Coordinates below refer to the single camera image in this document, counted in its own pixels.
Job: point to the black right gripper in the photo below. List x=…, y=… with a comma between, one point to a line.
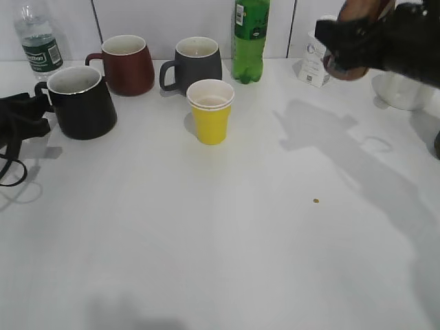
x=379, y=35

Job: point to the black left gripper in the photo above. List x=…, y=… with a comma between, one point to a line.
x=27, y=113

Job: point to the black ceramic mug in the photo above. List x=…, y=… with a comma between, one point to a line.
x=81, y=101

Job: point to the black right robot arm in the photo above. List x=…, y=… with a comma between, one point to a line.
x=431, y=79

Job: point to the yellow paper cup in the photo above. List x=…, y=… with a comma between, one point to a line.
x=211, y=102

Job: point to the white ceramic mug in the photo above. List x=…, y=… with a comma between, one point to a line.
x=401, y=92

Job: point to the clear water bottle green label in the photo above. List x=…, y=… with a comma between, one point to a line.
x=34, y=28

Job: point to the white capped bottle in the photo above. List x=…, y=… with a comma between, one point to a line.
x=312, y=69

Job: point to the dark object at right edge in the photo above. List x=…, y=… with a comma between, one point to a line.
x=436, y=146

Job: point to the dark red ceramic mug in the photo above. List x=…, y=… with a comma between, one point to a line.
x=128, y=66

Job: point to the green soda bottle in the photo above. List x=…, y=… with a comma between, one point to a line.
x=250, y=30

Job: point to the grey ceramic mug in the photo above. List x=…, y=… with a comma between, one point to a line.
x=196, y=58

